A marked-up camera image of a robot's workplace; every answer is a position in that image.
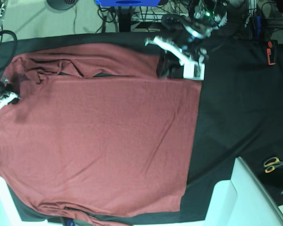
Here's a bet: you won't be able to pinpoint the black stand post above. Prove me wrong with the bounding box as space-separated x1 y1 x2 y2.
117 6 135 32

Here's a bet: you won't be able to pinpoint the blue clamp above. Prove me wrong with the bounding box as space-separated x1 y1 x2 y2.
61 218 77 226
253 16 262 40

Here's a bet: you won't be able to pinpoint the blue clamp at bottom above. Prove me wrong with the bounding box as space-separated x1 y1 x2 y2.
61 218 77 226

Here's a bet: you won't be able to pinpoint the yellow-handled scissors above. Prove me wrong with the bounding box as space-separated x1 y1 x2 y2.
263 157 283 173

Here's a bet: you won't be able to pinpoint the blue plastic box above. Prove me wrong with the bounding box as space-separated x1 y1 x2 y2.
95 0 160 7

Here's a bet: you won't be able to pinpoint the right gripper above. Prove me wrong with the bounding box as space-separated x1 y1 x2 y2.
0 81 20 104

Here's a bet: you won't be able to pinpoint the blue clamp at right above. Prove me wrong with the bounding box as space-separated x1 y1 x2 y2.
253 16 262 40

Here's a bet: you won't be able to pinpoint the black looped cable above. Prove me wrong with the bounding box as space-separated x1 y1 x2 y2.
0 30 17 71

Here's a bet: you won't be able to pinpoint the black and orange clamp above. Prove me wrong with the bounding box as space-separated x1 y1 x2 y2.
263 40 278 65

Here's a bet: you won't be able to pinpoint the black table cloth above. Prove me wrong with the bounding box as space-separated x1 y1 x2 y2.
0 32 283 222

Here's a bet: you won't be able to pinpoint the red long-sleeve T-shirt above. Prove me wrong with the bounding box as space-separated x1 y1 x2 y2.
0 43 201 226

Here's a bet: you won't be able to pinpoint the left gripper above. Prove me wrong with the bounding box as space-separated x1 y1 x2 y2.
156 30 209 79

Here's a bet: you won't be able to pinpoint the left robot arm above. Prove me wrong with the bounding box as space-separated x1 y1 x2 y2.
147 0 228 81

